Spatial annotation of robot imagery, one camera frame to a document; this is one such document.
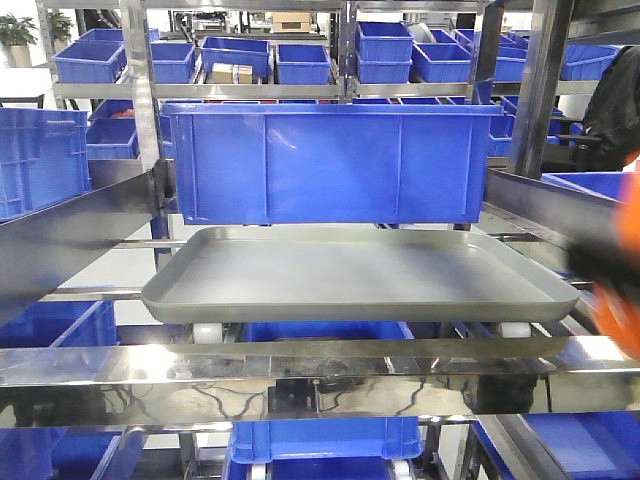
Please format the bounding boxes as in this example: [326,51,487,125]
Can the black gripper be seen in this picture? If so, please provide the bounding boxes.
[568,239,639,300]

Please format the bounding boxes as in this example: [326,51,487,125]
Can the orange cylindrical capacitor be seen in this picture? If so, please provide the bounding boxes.
[595,161,639,360]

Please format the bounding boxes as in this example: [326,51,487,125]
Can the cardboard box on shelf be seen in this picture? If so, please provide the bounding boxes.
[210,63,253,85]

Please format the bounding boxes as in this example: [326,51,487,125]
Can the stainless steel shelf rack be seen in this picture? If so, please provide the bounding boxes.
[1,1,639,479]

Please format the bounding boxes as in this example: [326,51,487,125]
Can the person in black jacket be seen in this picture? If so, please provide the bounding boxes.
[576,46,639,172]

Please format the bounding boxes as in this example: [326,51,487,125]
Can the blue bin upper right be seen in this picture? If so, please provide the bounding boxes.
[412,43,471,83]

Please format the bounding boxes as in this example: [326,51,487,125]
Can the grey metal tray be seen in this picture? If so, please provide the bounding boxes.
[141,226,579,323]

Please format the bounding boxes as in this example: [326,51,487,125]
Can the blue bin lower centre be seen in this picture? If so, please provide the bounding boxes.
[222,321,424,479]

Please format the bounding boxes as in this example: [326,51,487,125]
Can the blue bin upper centre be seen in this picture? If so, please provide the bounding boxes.
[276,44,331,85]

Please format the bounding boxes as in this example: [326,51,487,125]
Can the large blue plastic bin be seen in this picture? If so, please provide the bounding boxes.
[167,103,500,225]

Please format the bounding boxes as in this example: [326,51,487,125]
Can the blue bin upper left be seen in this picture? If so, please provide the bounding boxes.
[53,41,127,84]

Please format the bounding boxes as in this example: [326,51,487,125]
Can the blue crate far left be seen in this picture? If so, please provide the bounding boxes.
[1,107,92,221]

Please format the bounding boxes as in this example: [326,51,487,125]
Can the potted green plant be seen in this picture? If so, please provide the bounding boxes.
[1,13,37,68]

